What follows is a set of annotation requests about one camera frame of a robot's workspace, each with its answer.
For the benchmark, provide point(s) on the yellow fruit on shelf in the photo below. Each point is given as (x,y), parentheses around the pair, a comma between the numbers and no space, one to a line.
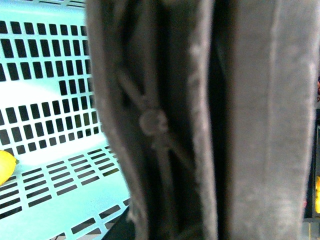
(317,188)

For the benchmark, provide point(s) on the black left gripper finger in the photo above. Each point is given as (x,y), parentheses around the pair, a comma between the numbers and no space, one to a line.
(269,53)

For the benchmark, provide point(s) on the yellow mango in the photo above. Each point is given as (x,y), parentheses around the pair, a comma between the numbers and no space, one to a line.
(8,164)

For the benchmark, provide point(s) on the light teal plastic basket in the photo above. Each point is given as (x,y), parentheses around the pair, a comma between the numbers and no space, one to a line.
(68,184)

